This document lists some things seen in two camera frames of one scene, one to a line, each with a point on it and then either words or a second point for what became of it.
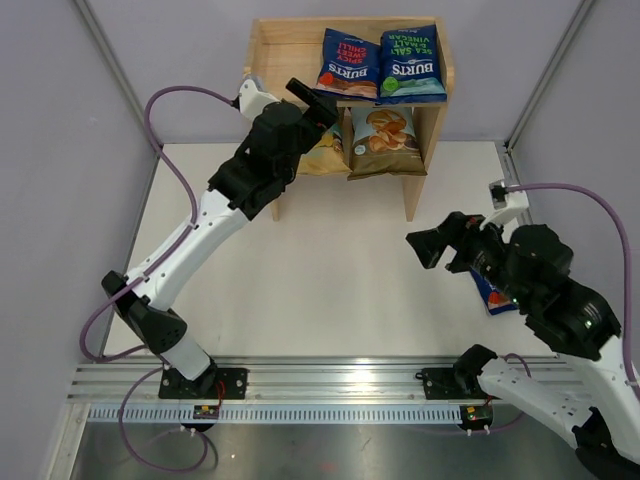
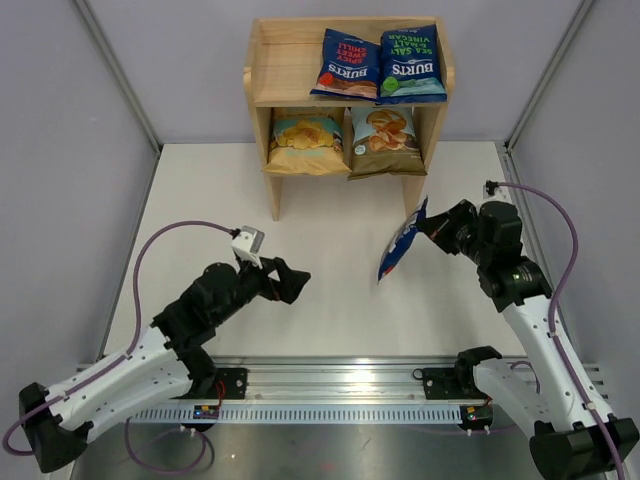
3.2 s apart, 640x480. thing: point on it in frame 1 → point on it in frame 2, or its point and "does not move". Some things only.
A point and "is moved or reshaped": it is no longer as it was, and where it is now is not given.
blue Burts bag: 495,300 is moved or reshaped
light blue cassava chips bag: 385,140 does not move
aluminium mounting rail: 274,378 does not move
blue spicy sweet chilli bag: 350,66 does not move
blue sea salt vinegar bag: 411,67 does not move
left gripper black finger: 324,104 → 290,282
